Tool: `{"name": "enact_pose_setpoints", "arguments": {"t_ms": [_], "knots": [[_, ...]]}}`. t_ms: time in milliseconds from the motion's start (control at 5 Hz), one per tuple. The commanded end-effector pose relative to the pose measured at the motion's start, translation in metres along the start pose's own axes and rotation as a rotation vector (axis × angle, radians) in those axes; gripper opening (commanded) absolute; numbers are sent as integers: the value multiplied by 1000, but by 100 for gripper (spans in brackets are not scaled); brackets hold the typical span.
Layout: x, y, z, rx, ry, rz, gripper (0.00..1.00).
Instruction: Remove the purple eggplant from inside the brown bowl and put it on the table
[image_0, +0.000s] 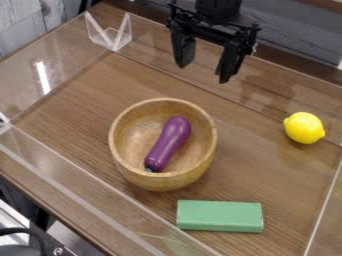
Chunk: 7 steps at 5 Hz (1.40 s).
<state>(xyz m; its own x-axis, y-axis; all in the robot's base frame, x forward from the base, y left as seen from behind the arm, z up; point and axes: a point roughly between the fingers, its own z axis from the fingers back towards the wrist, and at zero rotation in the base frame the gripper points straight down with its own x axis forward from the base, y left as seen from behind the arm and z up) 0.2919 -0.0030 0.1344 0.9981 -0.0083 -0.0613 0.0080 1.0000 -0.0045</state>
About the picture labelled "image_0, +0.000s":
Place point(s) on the green rectangular block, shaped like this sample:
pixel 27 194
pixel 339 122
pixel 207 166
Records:
pixel 219 216

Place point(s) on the brown wooden bowl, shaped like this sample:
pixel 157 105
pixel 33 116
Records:
pixel 133 133

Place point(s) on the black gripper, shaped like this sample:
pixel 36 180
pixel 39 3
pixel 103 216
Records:
pixel 215 21

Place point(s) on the purple toy eggplant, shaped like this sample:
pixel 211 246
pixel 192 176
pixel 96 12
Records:
pixel 174 135

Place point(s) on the clear acrylic corner bracket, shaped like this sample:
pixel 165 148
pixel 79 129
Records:
pixel 109 38

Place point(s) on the black equipment at table edge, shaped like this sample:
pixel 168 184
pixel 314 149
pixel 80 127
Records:
pixel 29 242

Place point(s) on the yellow lemon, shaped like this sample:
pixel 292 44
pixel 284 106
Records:
pixel 303 127

